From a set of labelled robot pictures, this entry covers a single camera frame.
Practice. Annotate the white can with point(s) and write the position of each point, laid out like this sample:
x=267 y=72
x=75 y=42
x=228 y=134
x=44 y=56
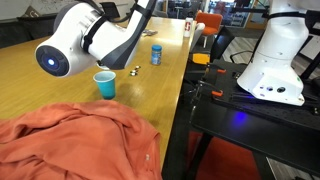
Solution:
x=188 y=28

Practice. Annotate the yellow box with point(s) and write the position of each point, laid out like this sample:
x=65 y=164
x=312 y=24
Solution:
x=201 y=58

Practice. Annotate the orange tipped black clamp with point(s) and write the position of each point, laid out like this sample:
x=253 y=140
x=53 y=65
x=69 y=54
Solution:
x=221 y=70
x=216 y=93

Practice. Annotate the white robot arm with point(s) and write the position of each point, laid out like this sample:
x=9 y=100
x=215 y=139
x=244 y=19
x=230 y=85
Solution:
x=80 y=33

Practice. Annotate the orange chair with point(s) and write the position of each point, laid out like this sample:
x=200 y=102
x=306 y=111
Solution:
x=210 y=20

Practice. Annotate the brown paper poster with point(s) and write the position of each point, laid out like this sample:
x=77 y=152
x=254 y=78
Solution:
x=31 y=11

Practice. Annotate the orange cloth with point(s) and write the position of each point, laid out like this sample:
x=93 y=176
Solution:
x=73 y=143

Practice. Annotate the black tripod pole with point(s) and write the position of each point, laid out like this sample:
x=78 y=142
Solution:
x=311 y=65

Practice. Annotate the blue plastic cup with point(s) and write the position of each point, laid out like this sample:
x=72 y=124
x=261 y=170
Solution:
x=106 y=87

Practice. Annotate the blue lidded jar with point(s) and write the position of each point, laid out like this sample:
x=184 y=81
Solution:
x=156 y=56

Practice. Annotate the black mounting table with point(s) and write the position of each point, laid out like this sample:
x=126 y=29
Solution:
x=260 y=133

